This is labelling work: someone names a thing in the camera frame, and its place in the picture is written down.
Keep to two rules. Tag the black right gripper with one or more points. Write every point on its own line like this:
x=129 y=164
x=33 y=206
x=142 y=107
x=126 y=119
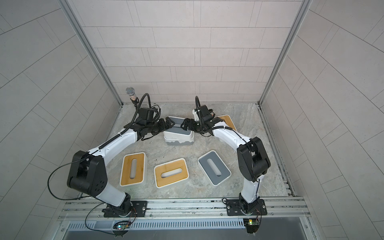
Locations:
x=195 y=125

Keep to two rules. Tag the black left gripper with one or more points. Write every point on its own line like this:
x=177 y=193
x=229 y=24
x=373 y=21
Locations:
x=162 y=124

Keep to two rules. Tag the bamboo lid tissue box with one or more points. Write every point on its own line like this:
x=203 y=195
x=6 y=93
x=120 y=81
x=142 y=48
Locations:
x=227 y=122
x=171 y=173
x=134 y=170

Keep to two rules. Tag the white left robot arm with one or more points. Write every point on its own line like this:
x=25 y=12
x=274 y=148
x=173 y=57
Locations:
x=88 y=172

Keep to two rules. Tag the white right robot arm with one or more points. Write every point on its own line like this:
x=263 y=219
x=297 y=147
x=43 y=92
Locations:
x=253 y=160

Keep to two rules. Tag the grey lid tissue box front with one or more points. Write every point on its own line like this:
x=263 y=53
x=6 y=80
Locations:
x=214 y=168

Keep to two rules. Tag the microphone on black stand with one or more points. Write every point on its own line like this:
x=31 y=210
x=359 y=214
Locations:
x=132 y=95

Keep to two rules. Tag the white ventilation grille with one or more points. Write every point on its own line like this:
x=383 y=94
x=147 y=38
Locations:
x=164 y=224

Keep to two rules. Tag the left green circuit board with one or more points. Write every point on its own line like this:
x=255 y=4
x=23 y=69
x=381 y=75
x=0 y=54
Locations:
x=121 y=228

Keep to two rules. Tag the green circuit board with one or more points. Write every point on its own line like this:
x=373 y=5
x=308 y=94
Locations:
x=252 y=225
x=121 y=228

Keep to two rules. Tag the right green circuit board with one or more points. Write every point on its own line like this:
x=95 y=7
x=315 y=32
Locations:
x=252 y=225

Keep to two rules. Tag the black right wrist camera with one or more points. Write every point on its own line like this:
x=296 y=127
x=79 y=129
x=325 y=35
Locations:
x=205 y=114

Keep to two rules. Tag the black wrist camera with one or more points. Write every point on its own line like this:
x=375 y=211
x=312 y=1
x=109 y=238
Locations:
x=205 y=114
x=148 y=114

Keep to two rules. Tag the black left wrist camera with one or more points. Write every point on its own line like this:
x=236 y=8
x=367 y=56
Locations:
x=148 y=114

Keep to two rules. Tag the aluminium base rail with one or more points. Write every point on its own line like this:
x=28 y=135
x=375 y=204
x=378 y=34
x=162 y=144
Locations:
x=208 y=208

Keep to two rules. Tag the aluminium corner post left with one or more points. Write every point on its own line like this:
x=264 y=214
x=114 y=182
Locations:
x=88 y=47

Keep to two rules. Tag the aluminium corner post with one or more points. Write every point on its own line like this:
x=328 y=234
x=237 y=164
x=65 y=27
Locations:
x=88 y=47
x=288 y=42

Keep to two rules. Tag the aluminium corner post right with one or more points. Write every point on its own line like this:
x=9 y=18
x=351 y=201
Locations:
x=288 y=42

